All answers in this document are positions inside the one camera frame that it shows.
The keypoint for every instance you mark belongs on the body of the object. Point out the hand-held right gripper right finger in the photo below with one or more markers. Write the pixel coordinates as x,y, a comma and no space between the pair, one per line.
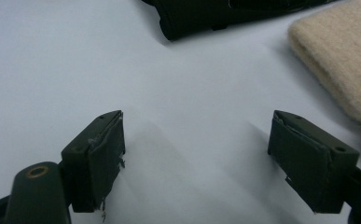
308,161

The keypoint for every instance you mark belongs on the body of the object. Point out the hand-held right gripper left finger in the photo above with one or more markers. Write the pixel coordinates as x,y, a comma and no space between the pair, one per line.
91,161

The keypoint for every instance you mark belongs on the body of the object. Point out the black glove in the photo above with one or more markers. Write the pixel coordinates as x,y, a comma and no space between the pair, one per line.
200,15

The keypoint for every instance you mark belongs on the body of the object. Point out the beige fleece glove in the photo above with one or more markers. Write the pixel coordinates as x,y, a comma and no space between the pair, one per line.
340,56

